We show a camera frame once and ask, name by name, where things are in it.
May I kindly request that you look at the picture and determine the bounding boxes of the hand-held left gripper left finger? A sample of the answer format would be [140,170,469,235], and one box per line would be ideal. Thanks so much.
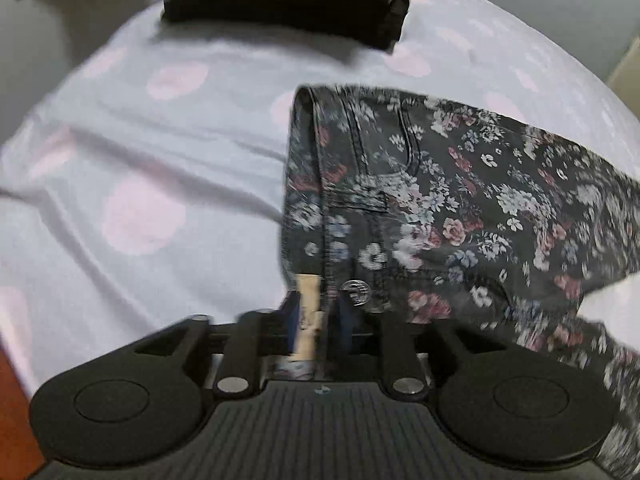
[134,293,303,402]

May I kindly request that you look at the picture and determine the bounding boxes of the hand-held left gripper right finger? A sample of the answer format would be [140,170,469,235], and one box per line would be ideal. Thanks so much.
[338,293,502,399]

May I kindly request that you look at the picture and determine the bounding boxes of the dark floral pants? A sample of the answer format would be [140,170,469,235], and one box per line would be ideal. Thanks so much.
[280,83,640,480]

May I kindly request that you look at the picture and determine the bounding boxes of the polka dot bed sheet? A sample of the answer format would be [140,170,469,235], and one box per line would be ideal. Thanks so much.
[0,0,640,401]

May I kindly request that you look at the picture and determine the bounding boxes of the black folded pants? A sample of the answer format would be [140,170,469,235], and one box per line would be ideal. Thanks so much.
[160,0,412,52]

